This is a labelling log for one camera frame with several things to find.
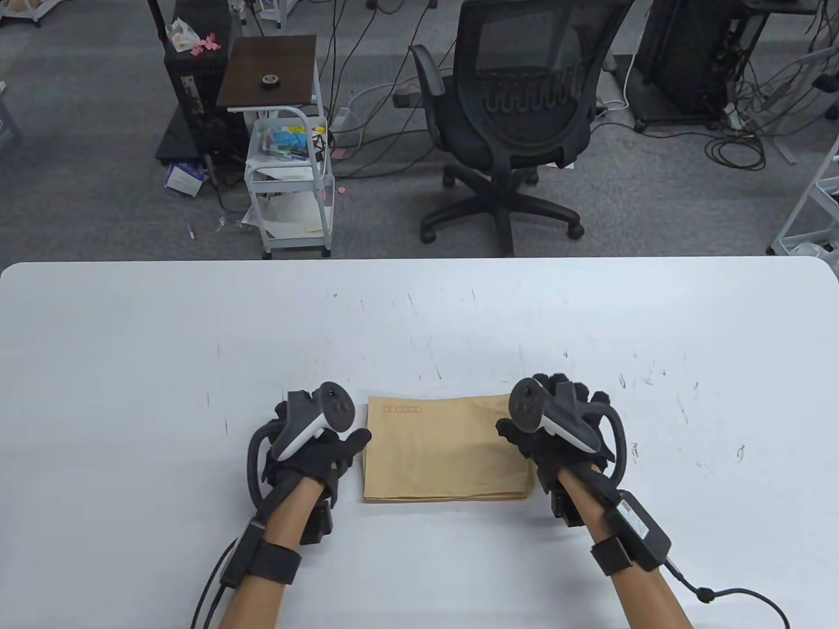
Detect colourful packets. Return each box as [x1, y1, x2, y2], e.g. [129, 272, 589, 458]
[265, 128, 309, 161]

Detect person's right forearm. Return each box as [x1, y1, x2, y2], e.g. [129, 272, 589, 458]
[557, 468, 694, 629]

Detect black right glove cable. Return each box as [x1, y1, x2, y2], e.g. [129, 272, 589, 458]
[665, 560, 790, 629]

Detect person's right hand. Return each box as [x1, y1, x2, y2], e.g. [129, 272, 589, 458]
[496, 373, 617, 497]

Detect person's left forearm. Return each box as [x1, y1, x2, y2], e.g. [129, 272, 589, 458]
[216, 482, 328, 629]

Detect black right wrist sensor strap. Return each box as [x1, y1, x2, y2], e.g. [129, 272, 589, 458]
[590, 490, 673, 577]

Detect white paper sheets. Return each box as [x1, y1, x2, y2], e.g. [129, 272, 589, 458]
[241, 193, 325, 240]

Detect pile of brown paper envelopes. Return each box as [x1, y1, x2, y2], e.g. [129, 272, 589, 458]
[362, 394, 539, 505]

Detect white rolling cart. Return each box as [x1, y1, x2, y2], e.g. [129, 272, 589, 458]
[244, 62, 336, 260]

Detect black flat base plate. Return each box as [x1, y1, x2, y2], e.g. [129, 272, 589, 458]
[155, 105, 199, 164]

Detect black wrist sensor strap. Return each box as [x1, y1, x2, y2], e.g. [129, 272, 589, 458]
[220, 518, 303, 588]
[590, 490, 673, 577]

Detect black left wrist sensor strap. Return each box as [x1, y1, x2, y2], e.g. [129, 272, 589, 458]
[220, 518, 303, 588]

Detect dark brown wooden board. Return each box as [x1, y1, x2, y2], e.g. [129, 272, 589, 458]
[216, 35, 317, 109]

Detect purple and white box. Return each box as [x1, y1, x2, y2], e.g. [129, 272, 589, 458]
[164, 162, 205, 199]

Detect white metal shelf frame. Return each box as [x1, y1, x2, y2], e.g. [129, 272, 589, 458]
[768, 134, 839, 257]

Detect coiled black cable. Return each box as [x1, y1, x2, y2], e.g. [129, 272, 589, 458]
[705, 128, 768, 172]

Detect grey hand controller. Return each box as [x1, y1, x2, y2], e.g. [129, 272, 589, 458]
[510, 377, 629, 489]
[247, 382, 358, 489]

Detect crumpled plastic bag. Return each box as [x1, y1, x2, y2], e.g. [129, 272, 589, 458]
[166, 18, 199, 53]

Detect grey left hand controller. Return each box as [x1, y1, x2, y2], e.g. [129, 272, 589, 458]
[247, 382, 358, 489]

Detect black computer tower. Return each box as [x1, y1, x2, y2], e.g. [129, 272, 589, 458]
[164, 0, 231, 161]

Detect black left glove cable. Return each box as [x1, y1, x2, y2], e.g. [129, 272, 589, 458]
[190, 537, 240, 629]

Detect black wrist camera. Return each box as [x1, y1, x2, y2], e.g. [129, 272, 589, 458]
[300, 497, 335, 546]
[549, 482, 585, 528]

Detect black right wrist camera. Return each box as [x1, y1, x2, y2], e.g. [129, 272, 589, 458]
[549, 482, 585, 528]

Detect grey right hand controller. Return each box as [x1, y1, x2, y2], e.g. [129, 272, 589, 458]
[510, 377, 629, 489]

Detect black mesh office chair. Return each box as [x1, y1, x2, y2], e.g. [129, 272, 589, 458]
[393, 0, 635, 257]

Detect person's left hand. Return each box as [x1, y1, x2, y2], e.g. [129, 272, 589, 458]
[262, 392, 373, 508]

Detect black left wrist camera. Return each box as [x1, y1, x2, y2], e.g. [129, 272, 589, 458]
[300, 497, 335, 546]

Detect black glove cable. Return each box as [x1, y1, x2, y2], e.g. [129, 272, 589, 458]
[190, 537, 240, 629]
[665, 560, 790, 629]

